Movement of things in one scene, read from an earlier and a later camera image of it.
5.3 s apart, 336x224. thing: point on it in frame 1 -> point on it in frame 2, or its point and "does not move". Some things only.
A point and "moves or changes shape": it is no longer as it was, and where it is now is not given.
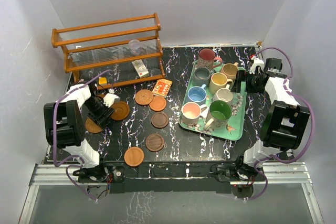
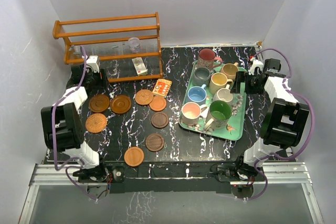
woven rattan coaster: (144, 97) does not move
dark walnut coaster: (159, 120) does not move
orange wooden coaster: (134, 156) does not move
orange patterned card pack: (162, 87) does not move
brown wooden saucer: (121, 110) moves or changes shape
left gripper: (101, 119) -> (103, 81)
